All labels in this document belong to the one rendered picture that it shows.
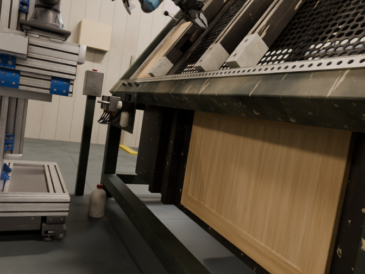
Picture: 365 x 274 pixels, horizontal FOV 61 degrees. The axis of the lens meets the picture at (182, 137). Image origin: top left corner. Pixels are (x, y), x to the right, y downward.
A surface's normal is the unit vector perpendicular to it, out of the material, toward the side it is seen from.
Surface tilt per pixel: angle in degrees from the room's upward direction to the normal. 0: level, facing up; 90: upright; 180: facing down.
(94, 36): 90
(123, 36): 90
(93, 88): 90
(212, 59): 90
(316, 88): 58
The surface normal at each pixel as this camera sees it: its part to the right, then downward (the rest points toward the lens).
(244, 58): 0.43, 0.14
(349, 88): -0.67, -0.61
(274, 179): -0.89, -0.10
